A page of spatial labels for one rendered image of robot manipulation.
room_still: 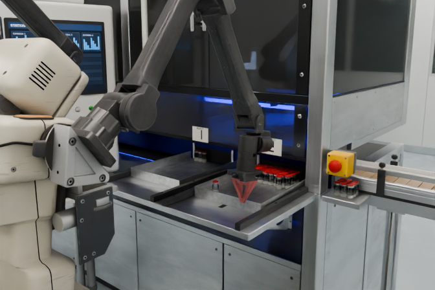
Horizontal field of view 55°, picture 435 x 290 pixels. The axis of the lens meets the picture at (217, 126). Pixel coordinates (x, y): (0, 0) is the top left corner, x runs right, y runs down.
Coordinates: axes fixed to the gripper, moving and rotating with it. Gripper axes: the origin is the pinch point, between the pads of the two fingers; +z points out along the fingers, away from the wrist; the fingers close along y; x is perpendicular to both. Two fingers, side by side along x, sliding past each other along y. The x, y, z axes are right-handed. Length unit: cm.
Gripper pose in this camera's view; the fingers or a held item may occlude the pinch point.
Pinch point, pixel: (242, 199)
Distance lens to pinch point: 128.4
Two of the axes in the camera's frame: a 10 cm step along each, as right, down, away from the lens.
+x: -7.8, -1.1, 6.2
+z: -0.9, 9.9, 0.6
